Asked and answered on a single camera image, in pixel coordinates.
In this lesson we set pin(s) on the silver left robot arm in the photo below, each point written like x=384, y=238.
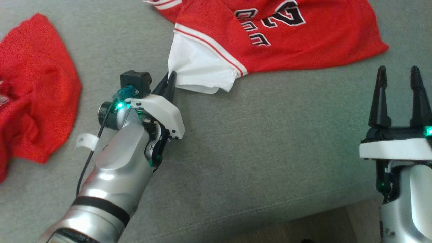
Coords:
x=114, y=168

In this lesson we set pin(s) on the red basketball jersey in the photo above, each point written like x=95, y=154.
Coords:
x=303, y=47

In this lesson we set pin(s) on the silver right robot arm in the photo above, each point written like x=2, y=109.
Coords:
x=411, y=202

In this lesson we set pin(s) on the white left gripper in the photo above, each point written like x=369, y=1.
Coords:
x=162, y=111

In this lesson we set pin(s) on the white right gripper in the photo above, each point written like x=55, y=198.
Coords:
x=395, y=148

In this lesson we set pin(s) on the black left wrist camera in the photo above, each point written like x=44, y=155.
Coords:
x=135, y=81

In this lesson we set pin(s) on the red basketball shorts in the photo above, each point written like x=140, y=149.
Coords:
x=33, y=84

